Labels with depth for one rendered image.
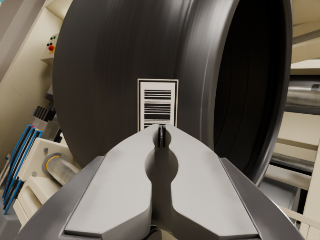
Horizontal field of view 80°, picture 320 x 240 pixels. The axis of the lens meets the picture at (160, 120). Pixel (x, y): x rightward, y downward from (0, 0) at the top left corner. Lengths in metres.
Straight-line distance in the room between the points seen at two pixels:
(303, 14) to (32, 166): 0.95
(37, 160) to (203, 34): 0.46
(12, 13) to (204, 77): 4.46
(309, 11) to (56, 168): 0.90
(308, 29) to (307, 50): 0.07
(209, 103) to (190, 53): 0.06
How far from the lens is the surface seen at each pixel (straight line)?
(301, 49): 0.89
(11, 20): 4.54
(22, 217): 0.53
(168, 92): 0.19
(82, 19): 0.31
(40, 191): 0.48
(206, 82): 0.22
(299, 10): 0.89
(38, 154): 0.54
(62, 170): 0.48
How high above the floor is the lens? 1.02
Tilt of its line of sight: 9 degrees up
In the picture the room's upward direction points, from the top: 21 degrees clockwise
